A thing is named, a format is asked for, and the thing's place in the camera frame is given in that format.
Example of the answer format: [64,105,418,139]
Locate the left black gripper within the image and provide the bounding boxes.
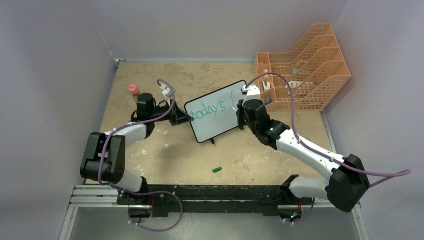
[149,99,193,126]

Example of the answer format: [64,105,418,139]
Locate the white whiteboard with black frame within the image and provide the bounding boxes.
[184,80,247,144]

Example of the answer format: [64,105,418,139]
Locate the green marker cap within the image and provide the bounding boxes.
[212,167,222,173]

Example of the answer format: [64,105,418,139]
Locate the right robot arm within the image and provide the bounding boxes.
[236,99,371,213]

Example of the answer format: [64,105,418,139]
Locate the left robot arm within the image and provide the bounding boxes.
[80,93,194,205]

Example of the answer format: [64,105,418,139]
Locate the blue capped small bottle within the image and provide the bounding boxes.
[264,96,273,106]

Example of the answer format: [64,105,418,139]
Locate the white stapler in organizer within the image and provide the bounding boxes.
[262,81,271,92]

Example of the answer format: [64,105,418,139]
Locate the pink capped spice bottle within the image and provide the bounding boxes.
[128,84,140,97]

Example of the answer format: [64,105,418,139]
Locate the orange plastic file organizer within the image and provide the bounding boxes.
[255,24,352,112]

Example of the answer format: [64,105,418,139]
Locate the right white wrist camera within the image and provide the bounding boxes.
[241,84,261,102]

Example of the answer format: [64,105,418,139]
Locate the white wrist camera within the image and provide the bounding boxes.
[241,84,261,102]
[162,86,175,106]

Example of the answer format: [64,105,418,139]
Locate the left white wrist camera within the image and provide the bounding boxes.
[162,86,175,106]

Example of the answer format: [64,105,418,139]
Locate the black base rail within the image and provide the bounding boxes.
[117,183,312,218]

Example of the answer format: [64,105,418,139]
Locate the aluminium frame rail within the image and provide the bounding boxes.
[58,184,369,240]

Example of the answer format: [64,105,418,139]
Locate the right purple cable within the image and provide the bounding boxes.
[245,72,412,226]

